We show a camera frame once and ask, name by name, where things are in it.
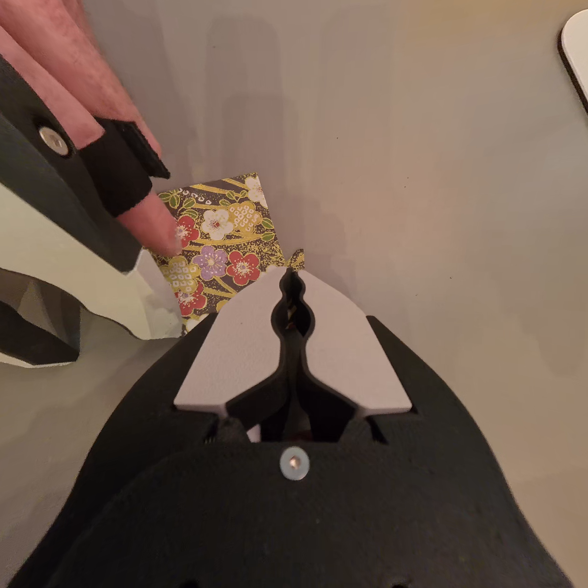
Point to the white board with black edge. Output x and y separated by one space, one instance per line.
579 50

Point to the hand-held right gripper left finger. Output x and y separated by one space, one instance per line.
229 349

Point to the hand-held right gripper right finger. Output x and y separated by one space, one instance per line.
349 353

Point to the person's left hand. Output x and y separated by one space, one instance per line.
69 59

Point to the floral patterned origami paper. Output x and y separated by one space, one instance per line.
229 239

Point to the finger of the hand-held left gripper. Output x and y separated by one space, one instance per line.
50 307
59 250

